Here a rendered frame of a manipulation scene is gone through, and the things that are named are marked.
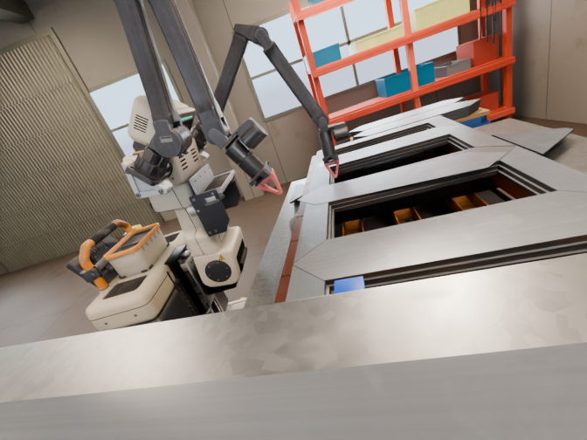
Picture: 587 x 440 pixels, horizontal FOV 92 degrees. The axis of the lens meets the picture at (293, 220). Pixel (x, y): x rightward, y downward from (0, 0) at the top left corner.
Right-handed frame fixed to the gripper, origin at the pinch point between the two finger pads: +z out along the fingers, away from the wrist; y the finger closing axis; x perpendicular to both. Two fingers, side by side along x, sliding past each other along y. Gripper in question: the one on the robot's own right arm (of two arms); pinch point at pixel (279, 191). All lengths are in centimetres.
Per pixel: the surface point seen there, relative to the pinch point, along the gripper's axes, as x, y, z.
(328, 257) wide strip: -2.6, -21.7, 16.2
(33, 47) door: 183, 344, -276
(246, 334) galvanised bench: -3, -61, -6
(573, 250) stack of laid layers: -42, -38, 38
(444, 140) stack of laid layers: -58, 49, 47
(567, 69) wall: -240, 244, 170
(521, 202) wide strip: -45, -22, 37
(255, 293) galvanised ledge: 31.3, -5.0, 19.6
